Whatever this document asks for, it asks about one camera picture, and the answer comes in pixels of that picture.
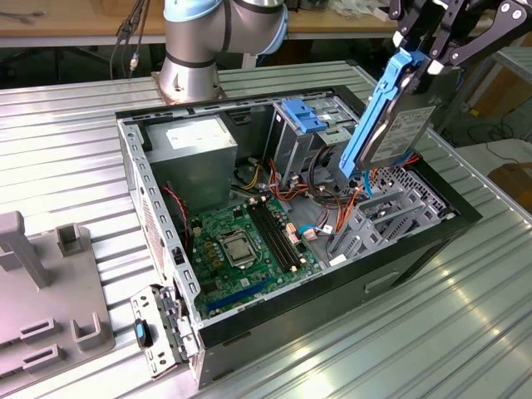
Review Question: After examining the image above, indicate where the silver slot retention bracket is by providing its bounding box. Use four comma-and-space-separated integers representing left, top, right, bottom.
130, 284, 200, 379

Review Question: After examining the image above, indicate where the silver CPU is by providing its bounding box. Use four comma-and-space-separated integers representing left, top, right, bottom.
223, 239, 251, 264

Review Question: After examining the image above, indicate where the wooden workbench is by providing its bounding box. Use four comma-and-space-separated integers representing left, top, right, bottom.
0, 0, 532, 91

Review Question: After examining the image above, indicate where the yellow black wire bundle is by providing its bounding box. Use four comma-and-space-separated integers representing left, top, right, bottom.
232, 164, 263, 192

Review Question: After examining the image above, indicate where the green motherboard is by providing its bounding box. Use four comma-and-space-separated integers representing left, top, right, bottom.
189, 195, 325, 319

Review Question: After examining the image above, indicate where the grey power supply unit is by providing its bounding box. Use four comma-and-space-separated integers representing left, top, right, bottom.
143, 115, 239, 217

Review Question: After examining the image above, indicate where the grey metal drive cage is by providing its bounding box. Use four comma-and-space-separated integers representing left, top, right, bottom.
264, 93, 367, 188

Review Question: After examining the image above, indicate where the black case fan red wire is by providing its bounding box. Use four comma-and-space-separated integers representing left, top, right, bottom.
161, 182, 195, 250

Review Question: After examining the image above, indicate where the black open PC case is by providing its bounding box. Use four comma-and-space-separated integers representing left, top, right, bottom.
114, 84, 484, 391

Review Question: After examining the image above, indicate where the orange wire bundle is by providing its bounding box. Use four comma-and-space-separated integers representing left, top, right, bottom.
268, 160, 311, 203

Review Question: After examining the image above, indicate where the blue plastic drive bracket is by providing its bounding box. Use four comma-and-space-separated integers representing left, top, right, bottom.
281, 98, 329, 135

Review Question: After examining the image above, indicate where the blue expansion slot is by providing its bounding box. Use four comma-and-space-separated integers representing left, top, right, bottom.
205, 278, 271, 313

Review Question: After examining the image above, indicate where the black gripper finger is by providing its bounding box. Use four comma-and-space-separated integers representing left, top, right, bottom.
415, 0, 532, 95
388, 0, 431, 52

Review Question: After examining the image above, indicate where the brown cardboard box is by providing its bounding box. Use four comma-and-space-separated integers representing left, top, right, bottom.
488, 161, 532, 209

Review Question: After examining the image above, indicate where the grey perforated disk bay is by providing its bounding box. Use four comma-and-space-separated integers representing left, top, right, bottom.
323, 164, 456, 267

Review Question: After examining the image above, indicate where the black latch with blue button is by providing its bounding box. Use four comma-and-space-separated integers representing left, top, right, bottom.
132, 318, 154, 349

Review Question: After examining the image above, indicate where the aluminium profile frame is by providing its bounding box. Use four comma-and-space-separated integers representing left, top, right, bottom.
438, 45, 532, 134

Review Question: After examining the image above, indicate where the orange red power wire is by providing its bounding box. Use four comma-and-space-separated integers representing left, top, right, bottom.
334, 152, 421, 234

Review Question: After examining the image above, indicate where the hard disk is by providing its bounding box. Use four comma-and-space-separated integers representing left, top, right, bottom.
338, 47, 437, 180

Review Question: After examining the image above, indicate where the grey parts rack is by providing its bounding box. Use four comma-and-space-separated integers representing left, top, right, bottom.
0, 209, 117, 375

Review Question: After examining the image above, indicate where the black RAM slot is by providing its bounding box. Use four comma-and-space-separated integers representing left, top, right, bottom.
248, 203, 294, 273
258, 201, 303, 269

